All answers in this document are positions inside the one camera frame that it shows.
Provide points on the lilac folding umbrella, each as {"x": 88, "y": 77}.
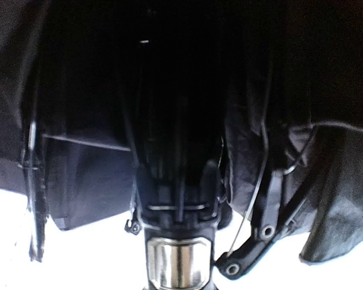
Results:
{"x": 222, "y": 126}

